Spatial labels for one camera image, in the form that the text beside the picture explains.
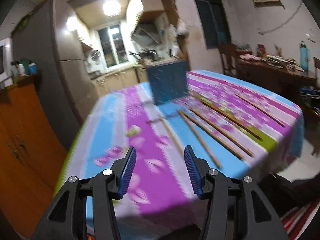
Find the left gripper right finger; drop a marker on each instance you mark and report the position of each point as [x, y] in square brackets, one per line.
[240, 201]

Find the wooden chopstick eight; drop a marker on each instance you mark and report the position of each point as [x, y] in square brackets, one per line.
[262, 110]

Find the dark curtained window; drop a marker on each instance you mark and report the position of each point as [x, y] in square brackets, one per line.
[214, 22]

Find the blue lidded cup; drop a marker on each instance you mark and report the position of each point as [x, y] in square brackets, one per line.
[32, 68]

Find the wooden chopstick six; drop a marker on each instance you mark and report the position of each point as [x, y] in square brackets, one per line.
[224, 132]

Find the white hanging plastic bag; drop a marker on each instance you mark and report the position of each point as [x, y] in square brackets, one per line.
[182, 28]

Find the wooden chopstick seven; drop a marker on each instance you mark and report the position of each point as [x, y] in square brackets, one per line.
[230, 117]

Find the grey refrigerator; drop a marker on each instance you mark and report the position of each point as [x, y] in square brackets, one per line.
[67, 95]

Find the white microwave oven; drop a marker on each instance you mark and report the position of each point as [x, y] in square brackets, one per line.
[5, 61]

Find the wooden chopstick four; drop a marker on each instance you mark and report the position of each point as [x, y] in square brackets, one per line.
[190, 121]

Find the dark wooden side table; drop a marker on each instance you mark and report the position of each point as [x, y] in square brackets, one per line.
[280, 81]

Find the black wok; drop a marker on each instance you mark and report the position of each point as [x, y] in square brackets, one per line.
[145, 54]

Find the teal water bottle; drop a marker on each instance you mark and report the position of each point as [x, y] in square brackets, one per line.
[304, 56]

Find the kitchen window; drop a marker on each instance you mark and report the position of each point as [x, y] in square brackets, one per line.
[113, 45]

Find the wooden chopstick three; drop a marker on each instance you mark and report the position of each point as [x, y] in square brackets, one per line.
[172, 135]

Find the blue perforated utensil holder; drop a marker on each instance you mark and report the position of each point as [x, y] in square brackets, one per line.
[168, 81]

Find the beige kitchen base cabinets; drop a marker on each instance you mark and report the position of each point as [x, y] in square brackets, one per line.
[119, 79]

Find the steel range hood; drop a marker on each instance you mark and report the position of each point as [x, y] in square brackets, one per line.
[146, 35]

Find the orange wooden cabinet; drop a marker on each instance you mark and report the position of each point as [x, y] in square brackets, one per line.
[31, 157]

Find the wooden chair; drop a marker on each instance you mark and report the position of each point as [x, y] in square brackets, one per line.
[228, 58]

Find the white medicine bottle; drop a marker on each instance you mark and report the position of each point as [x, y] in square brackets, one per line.
[21, 70]

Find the floral striped tablecloth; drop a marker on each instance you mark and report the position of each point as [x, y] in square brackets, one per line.
[160, 197]

